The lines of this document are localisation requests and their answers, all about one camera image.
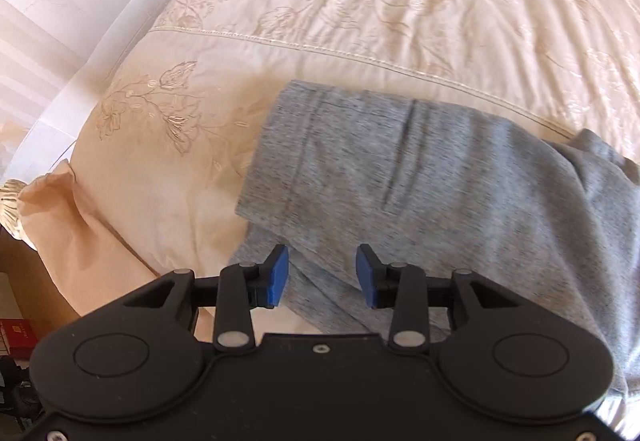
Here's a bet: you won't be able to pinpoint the grey pants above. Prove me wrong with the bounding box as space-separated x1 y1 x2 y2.
226 80 640 437

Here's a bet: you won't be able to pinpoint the white bed headboard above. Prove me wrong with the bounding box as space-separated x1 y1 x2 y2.
0 0 251 172

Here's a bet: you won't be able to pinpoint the peach bed sheet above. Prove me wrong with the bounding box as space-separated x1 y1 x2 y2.
17 158 176 319

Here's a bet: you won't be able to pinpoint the cream embroidered bedspread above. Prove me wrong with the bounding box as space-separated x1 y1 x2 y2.
72 0 640 282

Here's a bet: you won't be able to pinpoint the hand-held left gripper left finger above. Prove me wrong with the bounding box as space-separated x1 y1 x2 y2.
123 244 290 353

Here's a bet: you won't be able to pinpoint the red box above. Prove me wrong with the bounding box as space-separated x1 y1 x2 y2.
0 317 41 362

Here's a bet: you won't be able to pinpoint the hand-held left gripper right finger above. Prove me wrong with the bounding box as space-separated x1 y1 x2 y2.
355 244 521 354

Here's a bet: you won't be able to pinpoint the brown wooden cabinet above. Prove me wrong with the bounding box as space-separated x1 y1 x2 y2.
0 228 83 337

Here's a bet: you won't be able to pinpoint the gold ornate furniture piece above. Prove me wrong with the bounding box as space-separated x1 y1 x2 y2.
0 178 38 252

